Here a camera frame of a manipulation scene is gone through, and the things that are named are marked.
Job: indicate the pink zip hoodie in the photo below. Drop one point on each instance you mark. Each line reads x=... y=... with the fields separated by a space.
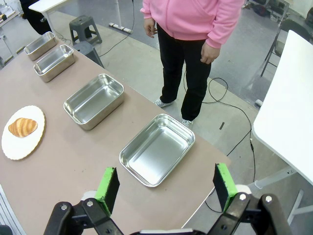
x=190 y=17

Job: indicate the white side table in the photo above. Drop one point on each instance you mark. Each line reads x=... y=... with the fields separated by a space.
x=44 y=5

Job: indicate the bystander in black clothes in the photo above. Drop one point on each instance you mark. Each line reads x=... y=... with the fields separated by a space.
x=34 y=17

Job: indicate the large white table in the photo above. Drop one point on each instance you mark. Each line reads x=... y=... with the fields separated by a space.
x=288 y=98

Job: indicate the golden brown croissant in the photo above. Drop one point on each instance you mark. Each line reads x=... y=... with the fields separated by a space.
x=23 y=127

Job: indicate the aluminium frame rail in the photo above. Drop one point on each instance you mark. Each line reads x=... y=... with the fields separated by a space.
x=9 y=215

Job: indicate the black trousers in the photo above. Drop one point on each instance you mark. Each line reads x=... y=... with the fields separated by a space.
x=176 y=61

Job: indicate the person's right grey shoe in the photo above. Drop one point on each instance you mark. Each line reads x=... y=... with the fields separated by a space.
x=162 y=103

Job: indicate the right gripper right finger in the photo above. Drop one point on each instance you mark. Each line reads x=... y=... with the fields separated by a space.
x=223 y=186

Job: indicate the steel rectangular container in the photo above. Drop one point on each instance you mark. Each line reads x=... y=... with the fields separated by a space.
x=40 y=45
x=156 y=151
x=95 y=102
x=52 y=63

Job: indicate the black folding chair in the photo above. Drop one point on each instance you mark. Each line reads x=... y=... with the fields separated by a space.
x=291 y=25

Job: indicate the grey plastic stool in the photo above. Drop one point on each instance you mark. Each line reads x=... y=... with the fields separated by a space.
x=88 y=50
x=84 y=22

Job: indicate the person's left hand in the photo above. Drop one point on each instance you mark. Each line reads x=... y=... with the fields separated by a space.
x=209 y=53

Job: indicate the person's right hand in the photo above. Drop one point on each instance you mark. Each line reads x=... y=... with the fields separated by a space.
x=150 y=27

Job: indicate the person's left forearm pink sleeve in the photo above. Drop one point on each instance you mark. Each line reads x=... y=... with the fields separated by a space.
x=227 y=24

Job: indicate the person's right forearm pink sleeve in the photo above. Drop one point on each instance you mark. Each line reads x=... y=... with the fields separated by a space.
x=149 y=9

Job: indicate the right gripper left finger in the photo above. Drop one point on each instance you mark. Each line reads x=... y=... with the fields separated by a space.
x=107 y=188

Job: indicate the white power strip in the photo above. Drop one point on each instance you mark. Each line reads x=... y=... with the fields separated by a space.
x=119 y=27

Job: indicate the white scalloped plate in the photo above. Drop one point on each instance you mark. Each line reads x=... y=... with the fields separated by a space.
x=22 y=147

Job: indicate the black tape strip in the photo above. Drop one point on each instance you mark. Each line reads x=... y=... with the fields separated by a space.
x=222 y=125

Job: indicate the person's left grey shoe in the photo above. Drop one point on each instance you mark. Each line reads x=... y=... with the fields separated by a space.
x=187 y=123

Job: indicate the person's grey shoe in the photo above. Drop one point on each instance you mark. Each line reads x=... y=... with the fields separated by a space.
x=187 y=123
x=162 y=103

